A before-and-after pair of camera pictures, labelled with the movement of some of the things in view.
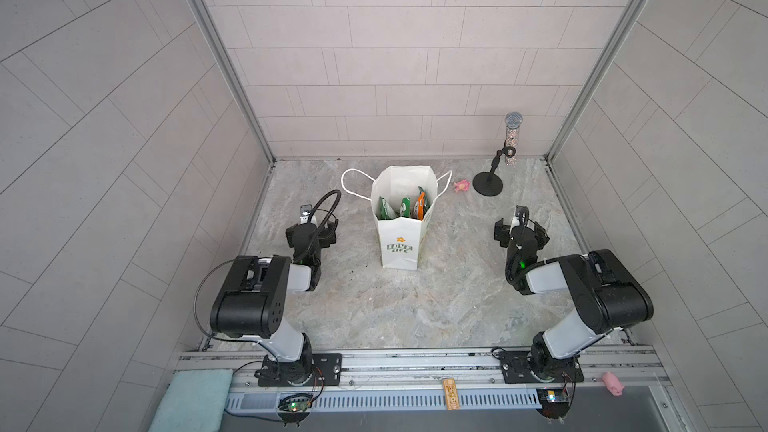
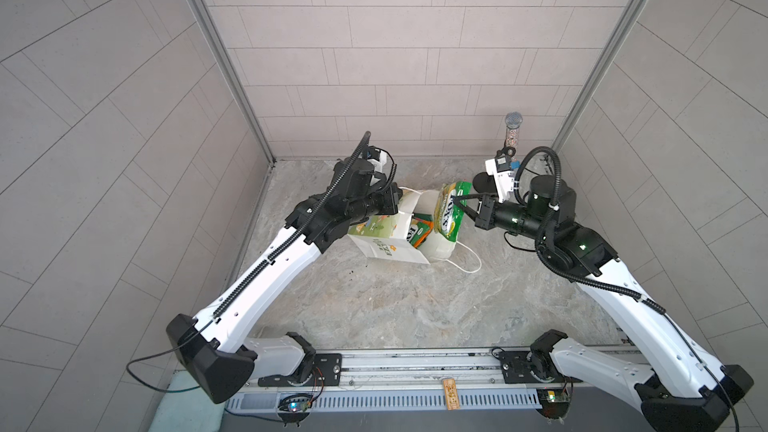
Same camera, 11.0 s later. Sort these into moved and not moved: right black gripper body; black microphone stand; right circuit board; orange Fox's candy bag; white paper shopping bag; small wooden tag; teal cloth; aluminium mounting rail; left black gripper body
Moved: white paper shopping bag; right black gripper body; orange Fox's candy bag; left black gripper body
Not moved: teal cloth; small wooden tag; black microphone stand; right circuit board; aluminium mounting rail
